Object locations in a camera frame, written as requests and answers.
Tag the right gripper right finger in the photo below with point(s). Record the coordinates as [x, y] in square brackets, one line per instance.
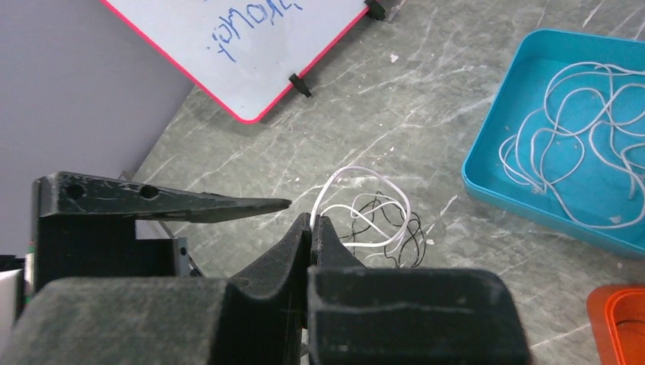
[361, 315]

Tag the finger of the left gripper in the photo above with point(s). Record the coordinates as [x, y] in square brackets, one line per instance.
[85, 226]

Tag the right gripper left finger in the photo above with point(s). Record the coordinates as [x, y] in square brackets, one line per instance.
[254, 317]

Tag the teal plastic box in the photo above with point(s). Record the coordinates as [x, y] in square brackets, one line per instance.
[563, 142]

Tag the pink-framed whiteboard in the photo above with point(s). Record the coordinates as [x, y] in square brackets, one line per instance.
[246, 55]

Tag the orange plastic box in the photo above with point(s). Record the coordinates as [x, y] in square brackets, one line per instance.
[616, 315]

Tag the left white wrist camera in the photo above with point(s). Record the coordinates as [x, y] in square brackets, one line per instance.
[12, 294]

